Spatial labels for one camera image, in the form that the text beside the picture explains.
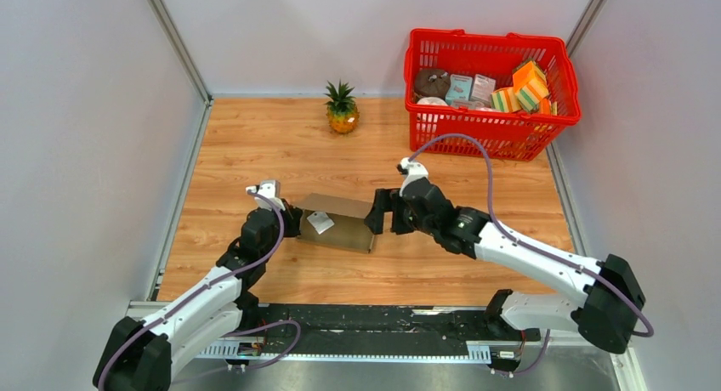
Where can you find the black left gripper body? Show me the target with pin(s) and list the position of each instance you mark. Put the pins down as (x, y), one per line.
(290, 229)

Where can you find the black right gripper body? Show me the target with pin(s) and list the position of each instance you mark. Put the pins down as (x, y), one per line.
(424, 225)

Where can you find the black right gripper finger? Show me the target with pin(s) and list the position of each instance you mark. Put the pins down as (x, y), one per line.
(401, 221)
(382, 203)

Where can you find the small white paper packet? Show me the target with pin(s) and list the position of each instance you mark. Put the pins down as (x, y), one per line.
(320, 221)

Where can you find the brown cardboard box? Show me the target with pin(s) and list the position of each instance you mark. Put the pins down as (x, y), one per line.
(349, 232)

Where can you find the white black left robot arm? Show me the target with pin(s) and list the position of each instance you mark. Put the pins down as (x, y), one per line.
(191, 304)

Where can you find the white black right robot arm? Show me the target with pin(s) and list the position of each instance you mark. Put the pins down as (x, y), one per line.
(598, 299)

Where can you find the teal small box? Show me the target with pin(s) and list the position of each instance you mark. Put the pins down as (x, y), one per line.
(460, 88)

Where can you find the grey small box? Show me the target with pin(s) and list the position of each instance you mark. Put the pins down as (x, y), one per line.
(482, 89)

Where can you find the toy pineapple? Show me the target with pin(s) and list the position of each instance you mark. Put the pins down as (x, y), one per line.
(341, 109)

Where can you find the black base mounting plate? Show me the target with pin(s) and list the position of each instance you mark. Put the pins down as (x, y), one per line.
(374, 332)

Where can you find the brown round object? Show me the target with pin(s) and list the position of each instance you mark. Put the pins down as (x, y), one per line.
(431, 82)

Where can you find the striped yellow green sponge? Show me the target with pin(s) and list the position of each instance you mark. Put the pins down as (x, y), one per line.
(504, 100)

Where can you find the red plastic basket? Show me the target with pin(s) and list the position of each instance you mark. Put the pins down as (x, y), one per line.
(517, 136)

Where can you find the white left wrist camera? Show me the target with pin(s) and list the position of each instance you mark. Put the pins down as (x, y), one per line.
(267, 194)

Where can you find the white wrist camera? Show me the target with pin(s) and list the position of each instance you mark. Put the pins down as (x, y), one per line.
(411, 171)
(267, 194)

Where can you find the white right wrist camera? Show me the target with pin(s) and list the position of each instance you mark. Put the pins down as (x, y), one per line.
(411, 171)

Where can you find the aluminium base frame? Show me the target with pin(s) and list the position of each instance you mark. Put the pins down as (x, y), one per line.
(504, 362)

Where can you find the aluminium corner rail left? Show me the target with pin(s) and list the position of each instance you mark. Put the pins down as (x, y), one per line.
(173, 35)

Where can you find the aluminium corner rail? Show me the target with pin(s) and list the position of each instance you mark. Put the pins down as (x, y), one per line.
(587, 18)
(173, 35)

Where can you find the aluminium corner rail right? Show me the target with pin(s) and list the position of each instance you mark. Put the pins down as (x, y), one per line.
(587, 18)

